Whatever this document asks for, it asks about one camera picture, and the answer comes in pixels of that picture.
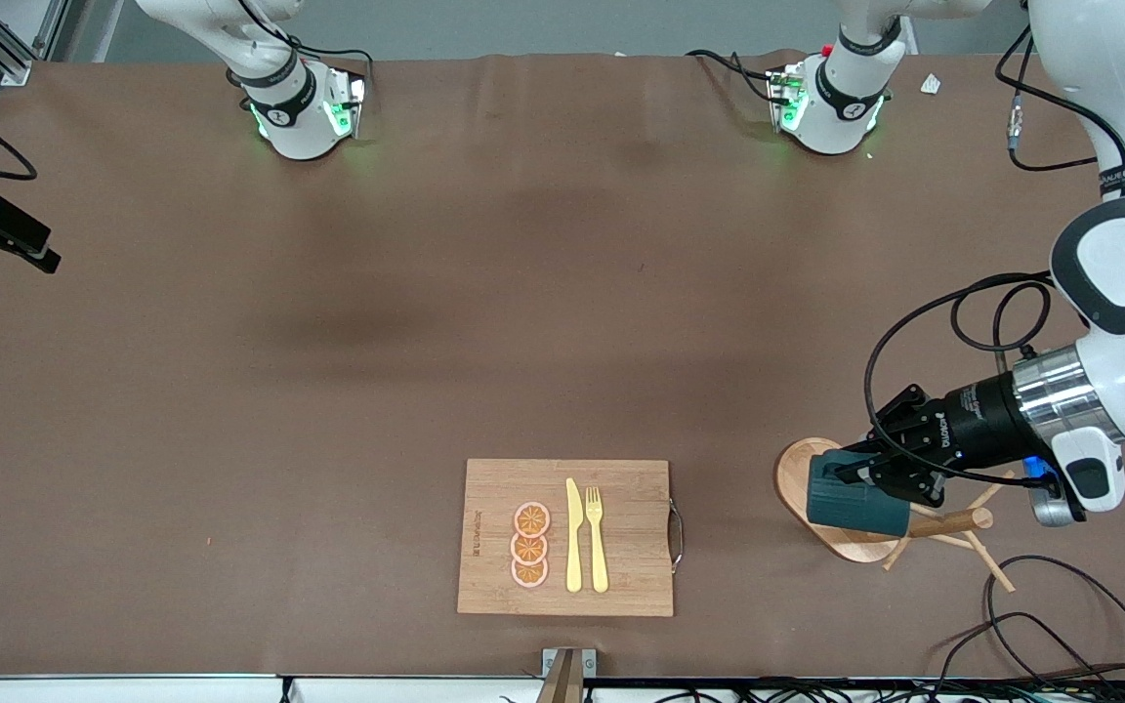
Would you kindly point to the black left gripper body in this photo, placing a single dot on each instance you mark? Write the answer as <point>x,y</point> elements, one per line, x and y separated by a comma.
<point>971,423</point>

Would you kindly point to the dark teal cup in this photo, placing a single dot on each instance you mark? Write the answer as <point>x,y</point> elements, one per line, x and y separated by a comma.
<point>846,508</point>

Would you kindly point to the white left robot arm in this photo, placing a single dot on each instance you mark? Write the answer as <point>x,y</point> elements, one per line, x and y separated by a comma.
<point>1109,254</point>

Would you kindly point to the wooden mug rack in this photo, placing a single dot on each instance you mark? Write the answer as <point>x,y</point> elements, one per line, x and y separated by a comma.
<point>797,488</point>

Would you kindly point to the yellow plastic fork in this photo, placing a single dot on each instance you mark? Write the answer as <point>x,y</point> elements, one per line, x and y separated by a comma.
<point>598,547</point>

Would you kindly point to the yellow plastic knife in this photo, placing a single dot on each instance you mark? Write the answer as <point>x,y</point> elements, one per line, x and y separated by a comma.
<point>574,547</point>

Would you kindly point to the white paper scrap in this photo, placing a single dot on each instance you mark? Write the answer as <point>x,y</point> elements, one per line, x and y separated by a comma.
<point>931,84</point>

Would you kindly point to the orange slice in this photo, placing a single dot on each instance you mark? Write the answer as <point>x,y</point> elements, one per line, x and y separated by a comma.
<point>529,548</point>
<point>531,518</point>
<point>529,574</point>

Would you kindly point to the aluminium frame profile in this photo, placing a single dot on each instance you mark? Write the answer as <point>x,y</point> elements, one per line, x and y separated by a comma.
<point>16,73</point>

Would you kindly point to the metal table edge bracket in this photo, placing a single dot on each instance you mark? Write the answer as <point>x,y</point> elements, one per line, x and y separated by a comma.
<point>567,669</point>

